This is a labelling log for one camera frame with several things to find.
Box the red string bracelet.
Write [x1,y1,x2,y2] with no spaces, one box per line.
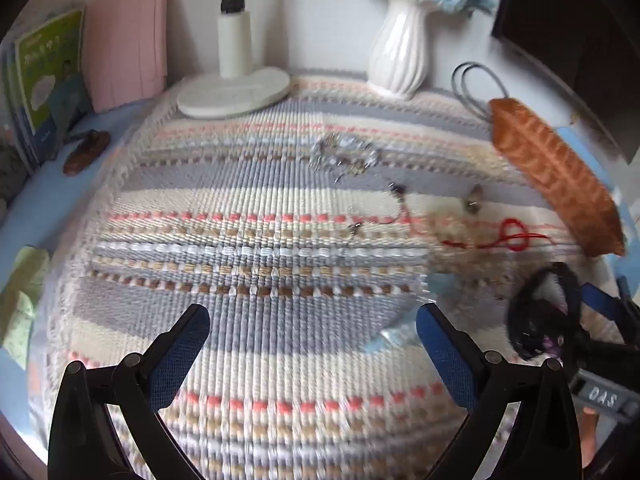
[399,198,557,252]

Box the small grey earring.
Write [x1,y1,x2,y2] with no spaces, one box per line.
[462,184,484,214]

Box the silver bead bracelet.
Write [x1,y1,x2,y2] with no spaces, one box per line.
[308,134,381,181]

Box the person right hand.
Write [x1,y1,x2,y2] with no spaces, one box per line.
[580,408,599,468]

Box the brown wicker basket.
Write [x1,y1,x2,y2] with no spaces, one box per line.
[489,98,626,258]

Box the light green cloth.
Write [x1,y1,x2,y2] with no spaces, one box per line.
[1,246,50,370]

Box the black monitor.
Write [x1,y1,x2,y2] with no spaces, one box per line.
[492,0,639,160]

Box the striped woven table mat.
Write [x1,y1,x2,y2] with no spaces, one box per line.
[29,74,615,479]

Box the white ribbed vase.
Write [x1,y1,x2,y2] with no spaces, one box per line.
[367,0,437,101]

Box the green book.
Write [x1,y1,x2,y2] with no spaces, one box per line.
[1,6,92,168]

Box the white desk lamp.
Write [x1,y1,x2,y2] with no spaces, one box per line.
[177,0,291,119]

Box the pink folder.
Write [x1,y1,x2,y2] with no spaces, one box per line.
[81,0,168,113]

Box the black looped cable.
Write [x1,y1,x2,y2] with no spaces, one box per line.
[451,60,510,123]

